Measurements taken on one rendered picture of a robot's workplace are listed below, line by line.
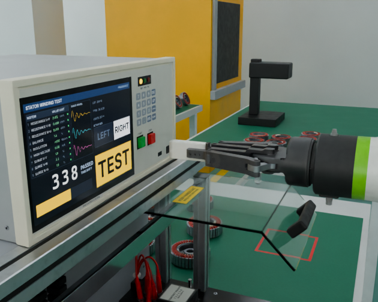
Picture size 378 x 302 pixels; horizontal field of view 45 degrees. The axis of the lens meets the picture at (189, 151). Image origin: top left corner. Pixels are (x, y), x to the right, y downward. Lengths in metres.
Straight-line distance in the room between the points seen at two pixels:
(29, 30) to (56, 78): 4.01
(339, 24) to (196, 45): 2.14
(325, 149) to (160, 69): 0.35
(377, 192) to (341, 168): 0.06
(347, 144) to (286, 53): 5.26
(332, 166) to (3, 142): 0.43
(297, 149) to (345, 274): 0.67
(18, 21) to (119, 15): 0.94
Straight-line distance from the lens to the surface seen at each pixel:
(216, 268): 1.27
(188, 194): 0.88
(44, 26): 4.68
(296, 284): 1.23
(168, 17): 4.37
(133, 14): 4.54
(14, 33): 4.73
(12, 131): 0.56
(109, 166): 0.72
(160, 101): 0.86
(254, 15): 6.00
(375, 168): 0.66
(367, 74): 5.82
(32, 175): 0.59
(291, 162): 0.68
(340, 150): 0.67
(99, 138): 0.69
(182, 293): 0.94
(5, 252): 0.60
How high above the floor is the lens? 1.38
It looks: 15 degrees down
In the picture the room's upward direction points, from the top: straight up
